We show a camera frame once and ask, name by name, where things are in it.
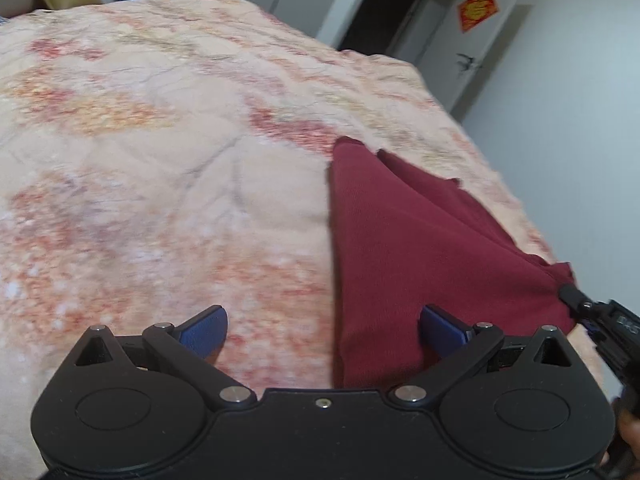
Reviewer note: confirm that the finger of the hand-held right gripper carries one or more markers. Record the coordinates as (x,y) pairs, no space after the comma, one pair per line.
(577,300)

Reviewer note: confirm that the red door decoration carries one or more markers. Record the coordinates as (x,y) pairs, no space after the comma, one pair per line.
(478,10)

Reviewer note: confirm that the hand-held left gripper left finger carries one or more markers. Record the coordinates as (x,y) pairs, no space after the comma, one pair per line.
(202,332)

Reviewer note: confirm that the person's right hand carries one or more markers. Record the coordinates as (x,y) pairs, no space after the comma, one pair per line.
(631,427)

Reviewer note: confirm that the floral pink blanket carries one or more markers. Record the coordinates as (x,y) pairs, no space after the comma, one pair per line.
(150,160)

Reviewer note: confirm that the white door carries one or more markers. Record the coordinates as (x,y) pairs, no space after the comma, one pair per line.
(475,60)

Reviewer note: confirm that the maroon long-sleeved shirt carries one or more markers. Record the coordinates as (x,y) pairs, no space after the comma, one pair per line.
(400,260)

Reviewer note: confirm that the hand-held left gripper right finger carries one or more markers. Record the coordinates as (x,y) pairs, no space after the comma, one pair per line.
(442,332)

